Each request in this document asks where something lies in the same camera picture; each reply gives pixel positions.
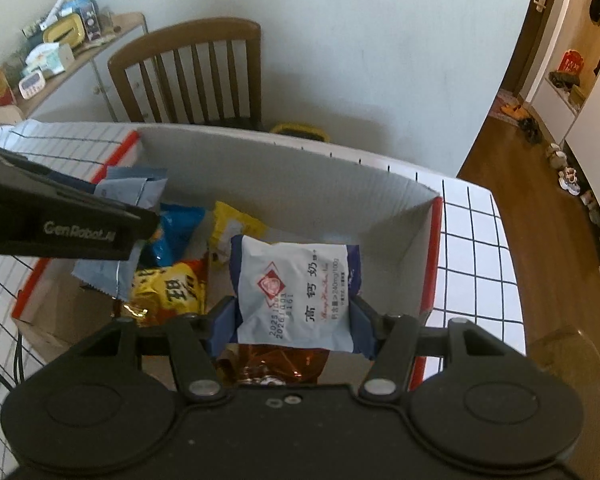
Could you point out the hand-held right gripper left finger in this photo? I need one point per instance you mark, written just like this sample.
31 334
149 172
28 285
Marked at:
223 325

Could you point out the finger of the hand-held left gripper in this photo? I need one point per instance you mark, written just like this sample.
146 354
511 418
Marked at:
139 227

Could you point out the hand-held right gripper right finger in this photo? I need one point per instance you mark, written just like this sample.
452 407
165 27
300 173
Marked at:
364 332

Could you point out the blue cookie snack packet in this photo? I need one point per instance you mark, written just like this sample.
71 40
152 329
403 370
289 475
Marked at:
175 232

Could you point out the light blue snack packet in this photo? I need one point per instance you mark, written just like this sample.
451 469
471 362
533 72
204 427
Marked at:
130 187

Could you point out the orange yellow snack packet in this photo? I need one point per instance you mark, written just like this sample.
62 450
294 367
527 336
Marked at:
175 290

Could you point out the brown cookie snack packet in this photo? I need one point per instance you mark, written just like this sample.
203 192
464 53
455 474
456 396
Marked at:
275 360

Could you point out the white snack packet blue edges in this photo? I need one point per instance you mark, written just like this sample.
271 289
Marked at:
290 300

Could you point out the red cardboard box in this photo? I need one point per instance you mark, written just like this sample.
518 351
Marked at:
305 195

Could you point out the white kitchen timer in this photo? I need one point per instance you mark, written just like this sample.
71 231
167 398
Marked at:
32 85

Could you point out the wooden top sideboard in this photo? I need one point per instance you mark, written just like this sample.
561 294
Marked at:
75 80

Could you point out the wooden slat-back chair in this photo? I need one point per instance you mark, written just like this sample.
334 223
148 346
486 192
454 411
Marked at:
185 70

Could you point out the yellow black stool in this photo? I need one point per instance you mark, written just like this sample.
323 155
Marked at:
300 131

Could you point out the yellow green tissue box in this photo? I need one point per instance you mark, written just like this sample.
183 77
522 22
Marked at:
64 29

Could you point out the blue carton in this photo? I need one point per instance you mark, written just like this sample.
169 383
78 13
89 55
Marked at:
87 17

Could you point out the white slippers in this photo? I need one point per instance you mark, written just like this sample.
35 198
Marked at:
571 181

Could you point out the dark shoes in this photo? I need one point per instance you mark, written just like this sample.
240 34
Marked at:
530 130

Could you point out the patterned doormat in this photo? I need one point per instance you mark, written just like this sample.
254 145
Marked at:
510 106

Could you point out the red ornament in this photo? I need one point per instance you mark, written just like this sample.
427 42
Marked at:
571 62

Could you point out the brown wooden door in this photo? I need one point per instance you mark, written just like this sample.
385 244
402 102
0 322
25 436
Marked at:
532 35

